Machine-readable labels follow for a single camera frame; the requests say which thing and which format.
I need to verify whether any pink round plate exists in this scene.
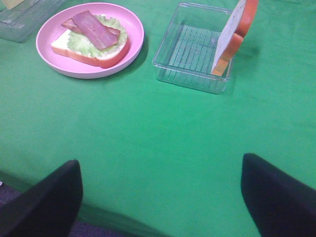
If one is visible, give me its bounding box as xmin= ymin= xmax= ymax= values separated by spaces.
xmin=36 ymin=2 xmax=145 ymax=79

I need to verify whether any bread slice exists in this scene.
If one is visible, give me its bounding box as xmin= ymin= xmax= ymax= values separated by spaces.
xmin=211 ymin=0 xmax=259 ymax=76
xmin=50 ymin=30 xmax=128 ymax=69

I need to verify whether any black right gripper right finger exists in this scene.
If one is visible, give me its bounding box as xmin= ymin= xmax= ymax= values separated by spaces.
xmin=240 ymin=153 xmax=316 ymax=237

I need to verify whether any green lettuce leaf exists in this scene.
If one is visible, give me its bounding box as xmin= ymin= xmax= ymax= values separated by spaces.
xmin=66 ymin=14 xmax=129 ymax=60

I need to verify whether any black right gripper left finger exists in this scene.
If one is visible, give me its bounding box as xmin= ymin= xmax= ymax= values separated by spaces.
xmin=0 ymin=160 xmax=83 ymax=237

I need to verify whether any bacon strip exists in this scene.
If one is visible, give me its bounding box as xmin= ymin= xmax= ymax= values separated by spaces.
xmin=72 ymin=10 xmax=120 ymax=50
xmin=61 ymin=19 xmax=120 ymax=38

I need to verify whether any yellow cheese slice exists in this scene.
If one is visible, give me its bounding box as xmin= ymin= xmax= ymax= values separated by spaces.
xmin=1 ymin=0 xmax=24 ymax=10

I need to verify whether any clear left ingredient tray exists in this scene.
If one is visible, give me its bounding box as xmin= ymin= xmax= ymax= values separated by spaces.
xmin=0 ymin=0 xmax=65 ymax=42

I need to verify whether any green table cloth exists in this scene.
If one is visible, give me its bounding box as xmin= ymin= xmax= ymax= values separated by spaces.
xmin=0 ymin=0 xmax=316 ymax=237

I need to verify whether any clear right bread tray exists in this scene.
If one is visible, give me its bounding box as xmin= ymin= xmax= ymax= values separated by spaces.
xmin=153 ymin=2 xmax=233 ymax=94

